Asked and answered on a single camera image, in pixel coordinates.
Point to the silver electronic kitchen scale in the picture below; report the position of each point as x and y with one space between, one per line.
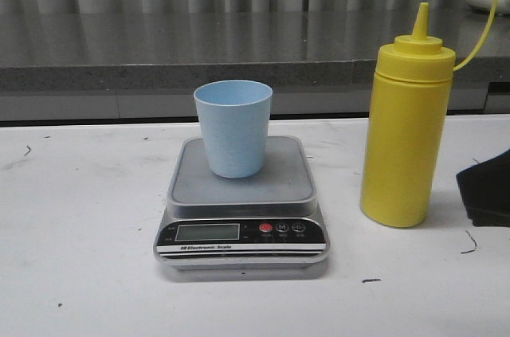
265 227

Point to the grey stone counter ledge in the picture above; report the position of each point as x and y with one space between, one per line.
145 67

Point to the yellow squeeze bottle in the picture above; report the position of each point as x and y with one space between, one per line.
410 94

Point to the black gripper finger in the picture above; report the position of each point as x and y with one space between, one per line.
484 190

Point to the light blue plastic cup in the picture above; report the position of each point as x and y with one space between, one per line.
234 119

